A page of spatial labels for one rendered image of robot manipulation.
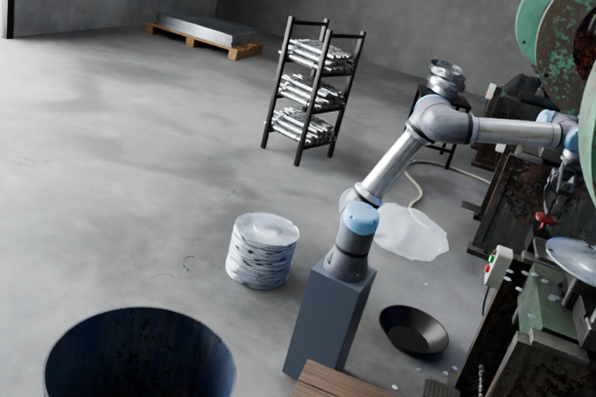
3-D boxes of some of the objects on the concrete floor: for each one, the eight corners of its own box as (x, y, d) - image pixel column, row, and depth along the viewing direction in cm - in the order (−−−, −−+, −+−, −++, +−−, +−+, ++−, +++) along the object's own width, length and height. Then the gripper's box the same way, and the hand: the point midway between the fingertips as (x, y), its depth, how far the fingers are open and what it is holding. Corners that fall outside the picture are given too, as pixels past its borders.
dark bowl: (367, 346, 223) (372, 333, 221) (381, 308, 250) (386, 296, 248) (440, 377, 217) (445, 363, 214) (446, 334, 244) (450, 322, 241)
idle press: (458, 168, 459) (540, -51, 392) (458, 137, 549) (526, -45, 482) (649, 229, 433) (773, 4, 366) (617, 186, 522) (712, 0, 456)
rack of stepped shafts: (301, 169, 379) (336, 32, 343) (254, 144, 402) (282, 12, 366) (336, 159, 412) (372, 34, 376) (290, 136, 435) (319, 16, 399)
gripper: (584, 159, 186) (559, 213, 194) (557, 150, 188) (532, 204, 196) (588, 166, 178) (561, 222, 187) (560, 157, 180) (534, 213, 188)
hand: (549, 213), depth 188 cm, fingers closed, pressing on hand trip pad
